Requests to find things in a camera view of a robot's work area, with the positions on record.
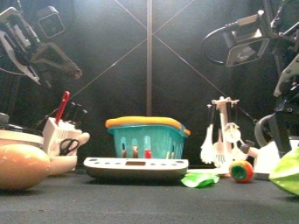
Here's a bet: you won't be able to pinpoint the white toy bowl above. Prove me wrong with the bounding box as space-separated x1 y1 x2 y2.
47 154 80 176

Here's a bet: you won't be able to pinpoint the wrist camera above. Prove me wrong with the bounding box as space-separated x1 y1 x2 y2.
36 5 67 39
221 10 275 68

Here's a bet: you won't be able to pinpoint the white toy utensil rack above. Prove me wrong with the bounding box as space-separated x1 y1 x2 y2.
204 95 249 173

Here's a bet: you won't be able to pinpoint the vertical metal frame pole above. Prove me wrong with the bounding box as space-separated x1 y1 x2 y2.
145 0 153 117

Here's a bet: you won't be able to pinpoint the teal basket with orange rim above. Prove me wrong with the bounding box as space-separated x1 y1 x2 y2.
104 115 192 160

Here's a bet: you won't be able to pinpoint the orange toy carrot piece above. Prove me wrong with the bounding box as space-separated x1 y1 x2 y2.
228 159 256 184

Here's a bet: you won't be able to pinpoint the white toy kettle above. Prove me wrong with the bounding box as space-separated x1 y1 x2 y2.
237 114 299 181

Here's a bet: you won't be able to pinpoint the white toy spatula fork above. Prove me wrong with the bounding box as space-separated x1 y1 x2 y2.
200 104 216 165

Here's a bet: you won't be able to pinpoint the white toy slotted spoon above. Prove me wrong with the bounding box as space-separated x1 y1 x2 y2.
224 101 241 144

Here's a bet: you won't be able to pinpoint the black toy scissors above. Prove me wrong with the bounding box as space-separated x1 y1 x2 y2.
59 137 80 157

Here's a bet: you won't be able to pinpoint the black handled toy knife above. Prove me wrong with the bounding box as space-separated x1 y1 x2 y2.
64 101 79 123

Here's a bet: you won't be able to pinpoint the green toy cabbage half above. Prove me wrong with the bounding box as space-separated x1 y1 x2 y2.
268 146 299 197

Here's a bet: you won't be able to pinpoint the brown toy egg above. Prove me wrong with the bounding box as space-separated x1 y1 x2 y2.
0 143 52 192

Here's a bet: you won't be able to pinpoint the green crumpled wrapper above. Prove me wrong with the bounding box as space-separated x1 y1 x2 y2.
180 171 220 189

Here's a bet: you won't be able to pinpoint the red handled toy knife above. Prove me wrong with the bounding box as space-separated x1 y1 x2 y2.
53 90 71 126

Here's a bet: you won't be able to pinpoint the white toy knife block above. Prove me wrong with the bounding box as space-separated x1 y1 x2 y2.
41 116 84 158

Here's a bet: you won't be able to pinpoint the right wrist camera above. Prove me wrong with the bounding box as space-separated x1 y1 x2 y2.
221 10 275 68

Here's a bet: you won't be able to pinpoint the white toy kitchen scale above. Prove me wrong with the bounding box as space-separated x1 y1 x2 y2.
83 157 191 181

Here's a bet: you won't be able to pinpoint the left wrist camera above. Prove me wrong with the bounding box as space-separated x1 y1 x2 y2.
36 5 67 39

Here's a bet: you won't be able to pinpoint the white toy slotted turner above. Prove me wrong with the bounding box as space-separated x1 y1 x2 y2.
212 116 233 170

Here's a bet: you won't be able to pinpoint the black camera cable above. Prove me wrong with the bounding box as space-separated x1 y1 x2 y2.
200 22 239 66

